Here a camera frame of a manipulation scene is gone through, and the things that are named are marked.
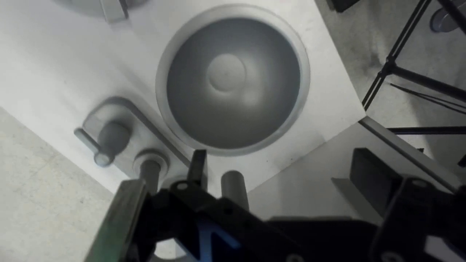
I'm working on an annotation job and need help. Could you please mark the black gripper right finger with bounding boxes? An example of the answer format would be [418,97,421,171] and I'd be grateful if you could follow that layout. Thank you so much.
[350,148,405,219]

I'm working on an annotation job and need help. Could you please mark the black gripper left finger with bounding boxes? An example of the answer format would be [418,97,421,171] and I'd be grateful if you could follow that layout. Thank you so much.
[187,149,210,193]

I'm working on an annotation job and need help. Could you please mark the grey toy tap nozzle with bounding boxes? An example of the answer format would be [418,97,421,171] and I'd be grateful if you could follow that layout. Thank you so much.
[73,120,134,170]

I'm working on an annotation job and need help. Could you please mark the grey toy faucet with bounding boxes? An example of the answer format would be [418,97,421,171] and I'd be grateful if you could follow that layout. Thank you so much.
[80,95,194,183]

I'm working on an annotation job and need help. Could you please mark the grey toy sink bowl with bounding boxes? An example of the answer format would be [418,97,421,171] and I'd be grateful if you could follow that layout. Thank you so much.
[155,4,312,158]

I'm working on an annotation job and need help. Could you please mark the black tripod stand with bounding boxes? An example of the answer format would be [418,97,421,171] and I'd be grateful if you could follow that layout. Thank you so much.
[360,0,466,139]

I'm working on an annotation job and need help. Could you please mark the white toy kitchen countertop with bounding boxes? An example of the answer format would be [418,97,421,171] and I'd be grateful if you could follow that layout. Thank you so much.
[0,0,369,197]

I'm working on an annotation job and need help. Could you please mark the grey cylindrical tap handle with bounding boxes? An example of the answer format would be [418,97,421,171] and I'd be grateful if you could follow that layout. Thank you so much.
[220,170,251,213]

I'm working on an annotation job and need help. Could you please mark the grey toy tap handle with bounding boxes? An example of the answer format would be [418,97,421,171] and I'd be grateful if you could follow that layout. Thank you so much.
[133,149,171,197]

